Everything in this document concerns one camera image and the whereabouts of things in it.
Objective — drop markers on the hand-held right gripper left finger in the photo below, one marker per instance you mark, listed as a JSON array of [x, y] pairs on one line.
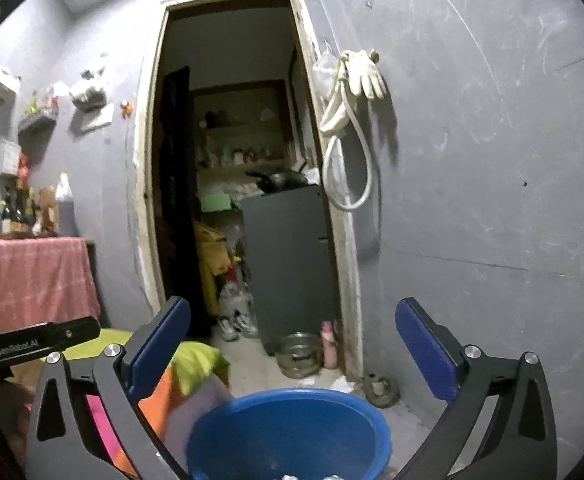
[[158, 350]]

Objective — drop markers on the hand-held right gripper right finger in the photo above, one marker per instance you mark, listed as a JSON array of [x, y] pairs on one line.
[[426, 355]]

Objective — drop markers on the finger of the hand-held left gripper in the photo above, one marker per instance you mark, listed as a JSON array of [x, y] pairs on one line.
[[74, 332]]

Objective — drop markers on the blue plastic basin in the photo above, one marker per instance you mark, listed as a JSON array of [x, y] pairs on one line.
[[282, 435]]

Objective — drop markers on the multicoloured patchwork blanket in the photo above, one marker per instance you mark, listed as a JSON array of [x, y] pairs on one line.
[[197, 360]]

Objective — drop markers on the round metal floor drain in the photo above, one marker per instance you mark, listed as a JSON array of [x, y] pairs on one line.
[[381, 392]]

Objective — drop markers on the pink cloth cover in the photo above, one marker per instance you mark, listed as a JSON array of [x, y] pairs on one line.
[[37, 280]]

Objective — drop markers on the pair of white sneakers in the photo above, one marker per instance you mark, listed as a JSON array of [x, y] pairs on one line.
[[237, 325]]

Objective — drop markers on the pink plastic bottle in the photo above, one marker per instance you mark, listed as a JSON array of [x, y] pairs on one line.
[[330, 342]]

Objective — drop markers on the yellow bag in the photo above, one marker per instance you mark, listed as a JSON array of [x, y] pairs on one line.
[[212, 260]]

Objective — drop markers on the brown teddy bear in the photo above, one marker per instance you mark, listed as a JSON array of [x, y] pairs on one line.
[[48, 210]]

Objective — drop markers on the steel bowl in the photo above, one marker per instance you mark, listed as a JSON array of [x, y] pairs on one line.
[[298, 355]]

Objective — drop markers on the dark glass bottles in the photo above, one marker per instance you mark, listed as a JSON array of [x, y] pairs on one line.
[[17, 215]]

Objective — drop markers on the green box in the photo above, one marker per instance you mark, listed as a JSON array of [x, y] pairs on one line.
[[216, 203]]

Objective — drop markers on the dark grey cabinet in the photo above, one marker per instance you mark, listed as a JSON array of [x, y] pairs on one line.
[[289, 260]]

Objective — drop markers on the black frying pan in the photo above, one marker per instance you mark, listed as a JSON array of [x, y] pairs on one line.
[[282, 180]]

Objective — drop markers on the hanging white plastic bag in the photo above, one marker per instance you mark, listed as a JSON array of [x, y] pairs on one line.
[[89, 92]]

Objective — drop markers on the white work gloves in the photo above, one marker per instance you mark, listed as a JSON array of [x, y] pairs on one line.
[[366, 72]]

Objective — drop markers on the clear plastic bag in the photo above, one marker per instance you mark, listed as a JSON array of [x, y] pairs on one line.
[[326, 65]]

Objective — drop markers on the cream door frame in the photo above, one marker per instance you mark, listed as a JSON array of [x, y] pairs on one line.
[[148, 210]]

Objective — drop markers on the small grey wall shelf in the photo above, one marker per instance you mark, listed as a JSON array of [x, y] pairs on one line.
[[36, 127]]

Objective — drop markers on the wooden wall shelf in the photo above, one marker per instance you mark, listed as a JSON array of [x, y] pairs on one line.
[[244, 125]]

